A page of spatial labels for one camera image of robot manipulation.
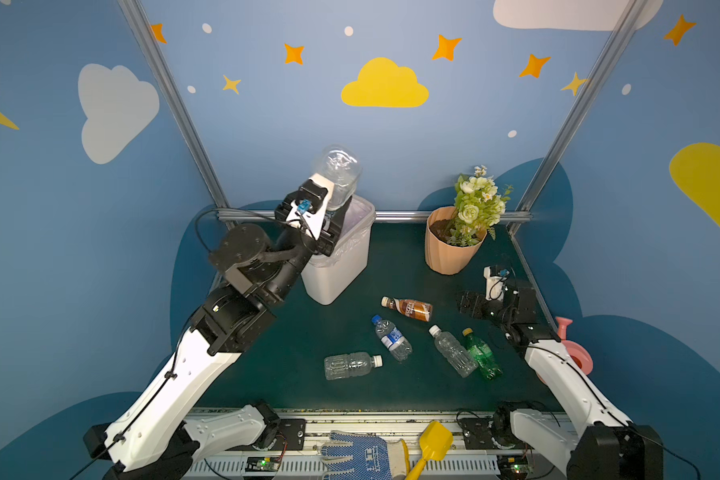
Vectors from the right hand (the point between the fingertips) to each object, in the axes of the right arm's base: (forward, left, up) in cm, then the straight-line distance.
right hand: (473, 291), depth 85 cm
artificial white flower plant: (+23, -2, +12) cm, 26 cm away
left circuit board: (-43, +54, -15) cm, 71 cm away
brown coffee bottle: (-1, +17, -10) cm, 20 cm away
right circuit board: (-40, -7, -16) cm, 44 cm away
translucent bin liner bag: (+12, +34, +12) cm, 38 cm away
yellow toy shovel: (-37, +12, -13) cm, 41 cm away
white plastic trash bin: (+1, +42, +2) cm, 42 cm away
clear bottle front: (-20, +35, -9) cm, 41 cm away
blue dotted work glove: (-40, +27, -14) cm, 51 cm away
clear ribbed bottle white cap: (-16, +5, -10) cm, 19 cm away
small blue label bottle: (-11, +23, -11) cm, 27 cm away
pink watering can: (-14, -26, -4) cm, 30 cm away
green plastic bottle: (-16, -4, -12) cm, 20 cm away
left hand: (-8, +37, +42) cm, 56 cm away
